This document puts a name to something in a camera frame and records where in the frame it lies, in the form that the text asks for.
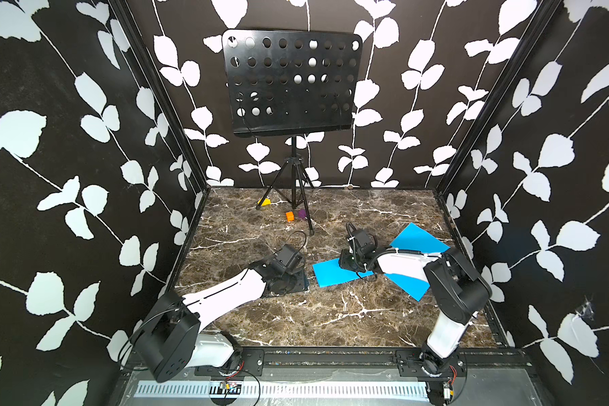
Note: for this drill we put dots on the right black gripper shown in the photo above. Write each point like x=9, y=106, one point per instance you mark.
x=344, y=254

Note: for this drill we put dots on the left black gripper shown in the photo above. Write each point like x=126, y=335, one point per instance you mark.
x=302, y=283

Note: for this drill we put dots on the cyan paper sheet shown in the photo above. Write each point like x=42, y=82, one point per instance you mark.
x=330, y=274
x=414, y=248

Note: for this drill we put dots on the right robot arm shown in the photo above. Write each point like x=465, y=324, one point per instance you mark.
x=459, y=289

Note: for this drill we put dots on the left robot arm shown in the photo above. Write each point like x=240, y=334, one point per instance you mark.
x=171, y=338

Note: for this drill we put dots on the black perforated music stand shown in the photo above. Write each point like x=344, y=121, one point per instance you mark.
x=287, y=83

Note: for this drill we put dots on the black front mounting rail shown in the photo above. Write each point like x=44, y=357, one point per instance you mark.
x=330, y=358

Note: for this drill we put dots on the white slotted cable duct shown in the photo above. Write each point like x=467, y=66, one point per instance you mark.
x=275, y=390

